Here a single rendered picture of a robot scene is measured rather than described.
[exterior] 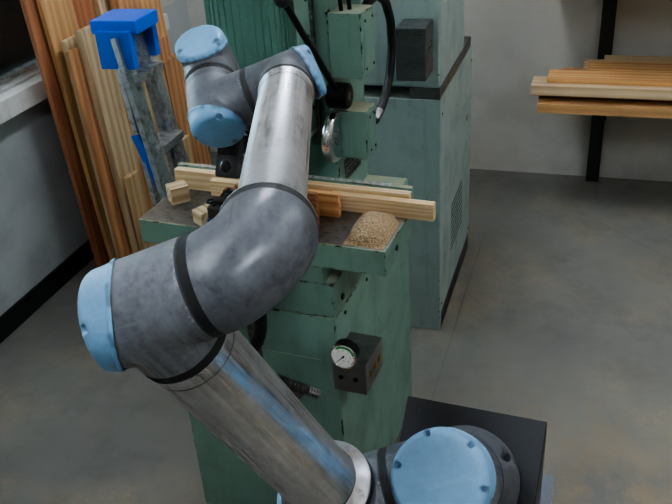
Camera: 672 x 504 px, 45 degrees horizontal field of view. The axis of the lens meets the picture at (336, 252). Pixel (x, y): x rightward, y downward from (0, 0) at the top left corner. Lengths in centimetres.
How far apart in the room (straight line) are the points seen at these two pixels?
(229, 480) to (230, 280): 155
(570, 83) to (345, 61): 182
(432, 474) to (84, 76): 228
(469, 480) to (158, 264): 62
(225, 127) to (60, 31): 194
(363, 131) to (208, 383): 111
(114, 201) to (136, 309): 250
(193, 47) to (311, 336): 75
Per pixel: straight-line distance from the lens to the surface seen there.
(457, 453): 127
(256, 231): 84
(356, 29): 190
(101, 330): 88
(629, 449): 262
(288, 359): 195
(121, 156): 331
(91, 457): 269
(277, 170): 97
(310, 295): 182
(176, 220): 191
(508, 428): 153
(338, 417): 201
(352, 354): 179
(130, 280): 87
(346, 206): 186
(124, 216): 337
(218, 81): 139
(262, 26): 173
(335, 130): 193
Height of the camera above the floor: 174
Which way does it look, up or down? 29 degrees down
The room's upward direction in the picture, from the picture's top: 4 degrees counter-clockwise
